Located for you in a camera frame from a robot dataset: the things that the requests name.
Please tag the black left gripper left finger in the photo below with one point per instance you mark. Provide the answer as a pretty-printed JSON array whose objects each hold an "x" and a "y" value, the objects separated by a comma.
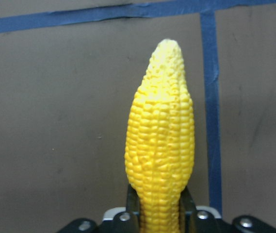
[{"x": 133, "y": 207}]

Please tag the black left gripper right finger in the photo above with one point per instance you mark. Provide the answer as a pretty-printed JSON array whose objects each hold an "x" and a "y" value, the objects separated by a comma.
[{"x": 187, "y": 207}]

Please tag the yellow corn cob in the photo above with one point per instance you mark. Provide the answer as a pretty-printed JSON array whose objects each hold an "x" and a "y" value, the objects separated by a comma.
[{"x": 160, "y": 140}]

